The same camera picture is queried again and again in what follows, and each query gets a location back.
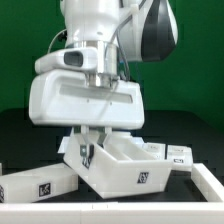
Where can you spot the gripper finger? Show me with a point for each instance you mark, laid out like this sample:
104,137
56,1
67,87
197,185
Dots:
86,147
103,132

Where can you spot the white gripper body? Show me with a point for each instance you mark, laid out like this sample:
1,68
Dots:
62,97

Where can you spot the white cabinet body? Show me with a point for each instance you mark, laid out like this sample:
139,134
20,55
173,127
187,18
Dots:
118,171

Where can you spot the small white cabinet door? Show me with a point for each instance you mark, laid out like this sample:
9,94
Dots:
157,150

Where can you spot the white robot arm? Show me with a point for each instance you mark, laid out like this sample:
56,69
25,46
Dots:
87,83

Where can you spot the long white cabinet top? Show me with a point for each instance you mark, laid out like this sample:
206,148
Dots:
37,184

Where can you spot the white base tag plate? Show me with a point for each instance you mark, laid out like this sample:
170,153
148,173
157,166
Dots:
113,139

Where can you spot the white workspace fence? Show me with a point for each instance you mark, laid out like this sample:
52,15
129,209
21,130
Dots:
209,212

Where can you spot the black camera stand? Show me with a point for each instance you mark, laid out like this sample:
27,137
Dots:
62,36

